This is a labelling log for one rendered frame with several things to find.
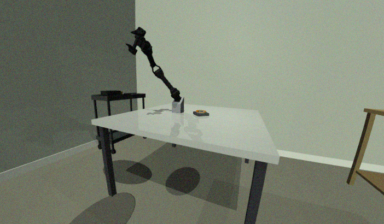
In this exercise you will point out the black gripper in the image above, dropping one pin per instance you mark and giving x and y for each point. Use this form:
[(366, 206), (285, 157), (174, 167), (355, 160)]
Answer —
[(138, 41)]

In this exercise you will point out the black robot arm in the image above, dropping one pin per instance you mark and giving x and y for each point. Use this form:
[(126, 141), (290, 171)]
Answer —
[(147, 50)]

